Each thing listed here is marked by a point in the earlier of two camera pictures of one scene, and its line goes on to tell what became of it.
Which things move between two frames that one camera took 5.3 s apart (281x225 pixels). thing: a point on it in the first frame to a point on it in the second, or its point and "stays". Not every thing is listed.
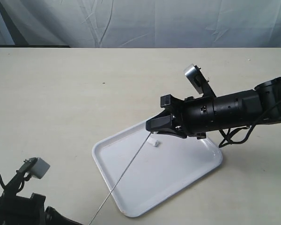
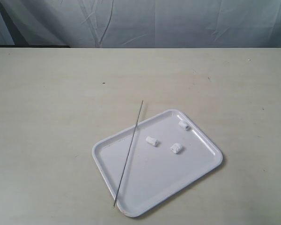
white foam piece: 153,142 stays
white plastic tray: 142,168 stays
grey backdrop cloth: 147,23 stays
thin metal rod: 114,190 to 128,154
